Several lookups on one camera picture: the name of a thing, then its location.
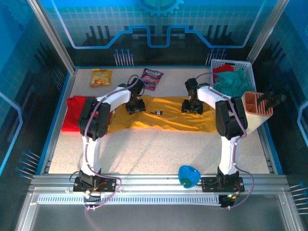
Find yellow t-shirt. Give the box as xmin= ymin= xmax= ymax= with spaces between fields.
xmin=107 ymin=94 xmax=218 ymax=134

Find purple candy bag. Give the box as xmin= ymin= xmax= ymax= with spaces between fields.
xmin=140 ymin=68 xmax=165 ymax=91

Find yellow snack bag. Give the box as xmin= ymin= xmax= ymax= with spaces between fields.
xmin=90 ymin=69 xmax=113 ymax=88

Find teal t-shirt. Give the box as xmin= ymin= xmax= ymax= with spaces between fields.
xmin=214 ymin=69 xmax=250 ymax=97

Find crumpled red t-shirt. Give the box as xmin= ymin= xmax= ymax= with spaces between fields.
xmin=212 ymin=64 xmax=235 ymax=80

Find pink cream utensil holder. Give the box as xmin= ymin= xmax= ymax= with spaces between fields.
xmin=241 ymin=91 xmax=275 ymax=135

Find folded red t-shirt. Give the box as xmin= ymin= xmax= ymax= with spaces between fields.
xmin=61 ymin=95 xmax=114 ymax=133

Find blue rounded plastic disc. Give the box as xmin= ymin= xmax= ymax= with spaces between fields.
xmin=178 ymin=165 xmax=202 ymax=189

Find white plastic basket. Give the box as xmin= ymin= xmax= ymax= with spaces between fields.
xmin=210 ymin=59 xmax=255 ymax=97

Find black knife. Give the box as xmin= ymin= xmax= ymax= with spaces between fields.
xmin=257 ymin=90 xmax=274 ymax=105
xmin=270 ymin=94 xmax=287 ymax=105

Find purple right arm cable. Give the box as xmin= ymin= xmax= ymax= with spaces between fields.
xmin=194 ymin=72 xmax=255 ymax=210

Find aluminium mounting rail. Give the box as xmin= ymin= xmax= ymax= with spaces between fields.
xmin=28 ymin=173 xmax=289 ymax=192

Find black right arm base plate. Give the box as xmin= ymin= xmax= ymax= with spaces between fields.
xmin=201 ymin=176 xmax=245 ymax=193

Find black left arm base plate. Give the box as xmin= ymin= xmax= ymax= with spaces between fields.
xmin=72 ymin=176 xmax=121 ymax=193

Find white slotted cable duct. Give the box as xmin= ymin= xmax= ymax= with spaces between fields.
xmin=37 ymin=194 xmax=222 ymax=205

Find aluminium frame post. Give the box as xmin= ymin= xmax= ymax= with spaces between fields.
xmin=245 ymin=0 xmax=290 ymax=65
xmin=27 ymin=0 xmax=77 ymax=74

